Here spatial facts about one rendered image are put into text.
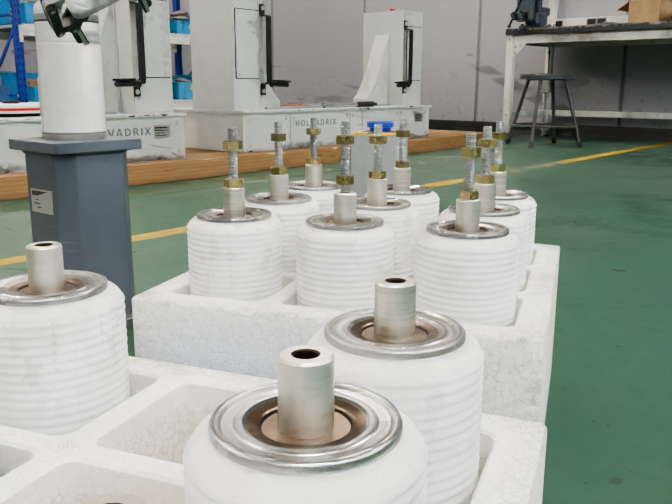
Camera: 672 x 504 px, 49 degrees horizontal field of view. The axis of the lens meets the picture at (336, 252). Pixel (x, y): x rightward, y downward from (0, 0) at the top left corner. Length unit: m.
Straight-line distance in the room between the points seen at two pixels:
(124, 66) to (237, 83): 0.56
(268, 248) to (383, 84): 3.74
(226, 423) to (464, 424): 0.14
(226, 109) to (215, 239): 2.78
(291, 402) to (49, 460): 0.20
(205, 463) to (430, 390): 0.13
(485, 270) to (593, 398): 0.38
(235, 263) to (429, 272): 0.19
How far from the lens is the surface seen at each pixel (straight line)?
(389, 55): 4.47
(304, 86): 7.57
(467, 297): 0.66
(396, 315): 0.39
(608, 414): 0.96
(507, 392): 0.65
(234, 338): 0.70
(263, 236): 0.73
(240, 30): 3.48
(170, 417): 0.53
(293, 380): 0.28
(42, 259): 0.50
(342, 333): 0.39
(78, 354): 0.48
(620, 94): 5.90
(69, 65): 1.18
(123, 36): 3.16
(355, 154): 1.10
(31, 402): 0.49
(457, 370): 0.37
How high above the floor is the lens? 0.38
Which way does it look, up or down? 13 degrees down
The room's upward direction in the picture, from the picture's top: straight up
